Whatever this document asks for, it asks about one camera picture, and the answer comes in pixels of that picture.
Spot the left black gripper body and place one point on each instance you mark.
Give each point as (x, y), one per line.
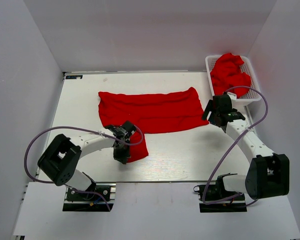
(123, 147)

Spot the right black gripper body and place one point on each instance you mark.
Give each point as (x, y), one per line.
(212, 118)

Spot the red t shirt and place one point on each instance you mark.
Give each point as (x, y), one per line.
(153, 113)

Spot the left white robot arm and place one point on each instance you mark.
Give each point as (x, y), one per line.
(60, 159)

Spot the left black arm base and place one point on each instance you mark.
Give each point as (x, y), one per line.
(103, 201)

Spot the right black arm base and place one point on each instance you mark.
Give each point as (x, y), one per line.
(215, 193)

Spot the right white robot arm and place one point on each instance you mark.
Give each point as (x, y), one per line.
(268, 174)

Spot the red t shirts pile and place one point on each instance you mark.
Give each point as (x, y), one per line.
(227, 74)

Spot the white plastic basket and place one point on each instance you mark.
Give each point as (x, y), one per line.
(245, 96)

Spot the blue table label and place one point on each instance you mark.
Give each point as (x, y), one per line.
(73, 77)

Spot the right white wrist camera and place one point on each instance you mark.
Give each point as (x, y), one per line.
(233, 96)

